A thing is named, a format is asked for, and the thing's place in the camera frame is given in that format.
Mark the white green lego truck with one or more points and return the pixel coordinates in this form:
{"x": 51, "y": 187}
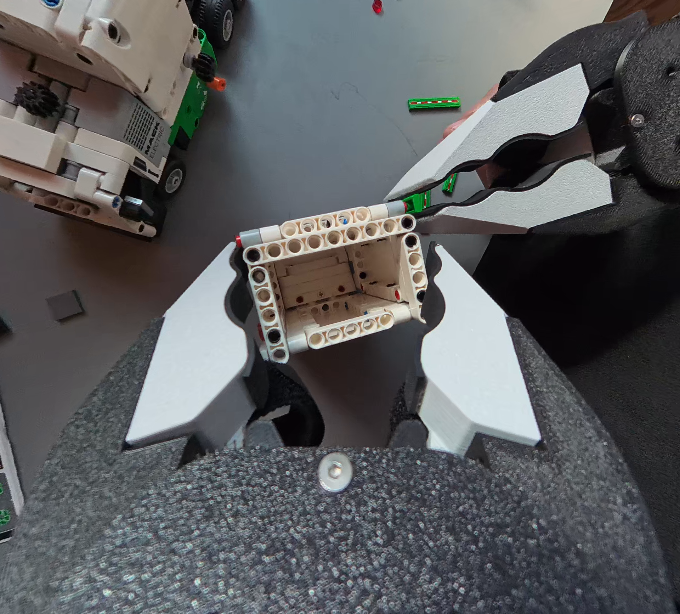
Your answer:
{"x": 106, "y": 13}

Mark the dark grey square tile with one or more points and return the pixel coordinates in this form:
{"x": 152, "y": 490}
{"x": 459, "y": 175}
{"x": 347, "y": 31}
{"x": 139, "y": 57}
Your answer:
{"x": 65, "y": 306}

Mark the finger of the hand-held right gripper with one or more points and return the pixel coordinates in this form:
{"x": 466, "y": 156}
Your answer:
{"x": 520, "y": 114}
{"x": 531, "y": 205}

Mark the green striped lego tile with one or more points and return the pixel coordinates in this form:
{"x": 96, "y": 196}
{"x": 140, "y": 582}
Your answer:
{"x": 450, "y": 183}
{"x": 419, "y": 202}
{"x": 433, "y": 104}

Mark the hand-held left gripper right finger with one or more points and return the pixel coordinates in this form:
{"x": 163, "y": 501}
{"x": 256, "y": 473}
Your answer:
{"x": 473, "y": 359}

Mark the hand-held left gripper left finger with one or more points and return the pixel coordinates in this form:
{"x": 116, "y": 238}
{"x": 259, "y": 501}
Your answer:
{"x": 191, "y": 359}

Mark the white lego container body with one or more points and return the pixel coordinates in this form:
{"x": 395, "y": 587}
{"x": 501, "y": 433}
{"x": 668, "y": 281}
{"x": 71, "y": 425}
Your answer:
{"x": 329, "y": 274}

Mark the person's right hand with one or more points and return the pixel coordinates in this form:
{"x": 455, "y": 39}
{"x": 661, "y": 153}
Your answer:
{"x": 473, "y": 109}

